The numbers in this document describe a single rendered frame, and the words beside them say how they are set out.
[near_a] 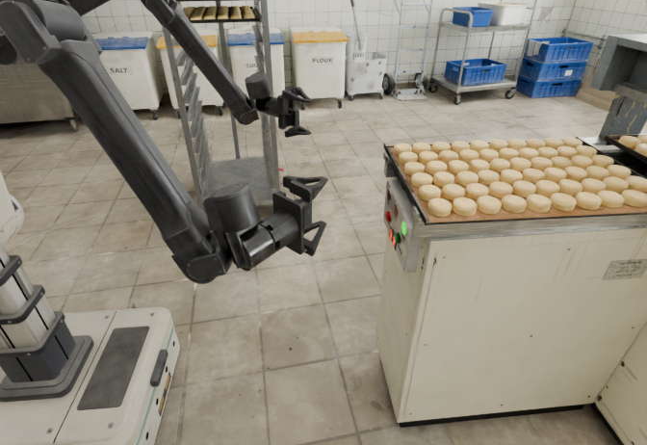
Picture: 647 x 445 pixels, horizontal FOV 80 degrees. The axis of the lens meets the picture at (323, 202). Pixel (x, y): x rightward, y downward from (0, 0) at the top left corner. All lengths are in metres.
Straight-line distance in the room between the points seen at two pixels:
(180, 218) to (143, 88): 3.70
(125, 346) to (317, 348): 0.72
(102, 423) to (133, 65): 3.36
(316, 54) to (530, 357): 3.43
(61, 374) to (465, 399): 1.26
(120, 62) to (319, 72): 1.88
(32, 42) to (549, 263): 1.07
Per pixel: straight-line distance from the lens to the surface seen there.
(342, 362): 1.68
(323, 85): 4.24
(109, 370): 1.51
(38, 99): 4.27
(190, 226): 0.59
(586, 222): 1.08
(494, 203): 0.91
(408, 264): 0.99
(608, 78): 1.55
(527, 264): 1.06
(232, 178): 2.63
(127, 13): 4.81
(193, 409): 1.64
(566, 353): 1.42
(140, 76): 4.23
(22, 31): 0.61
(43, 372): 1.49
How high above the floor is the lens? 1.37
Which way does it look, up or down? 32 degrees down
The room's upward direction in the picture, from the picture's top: straight up
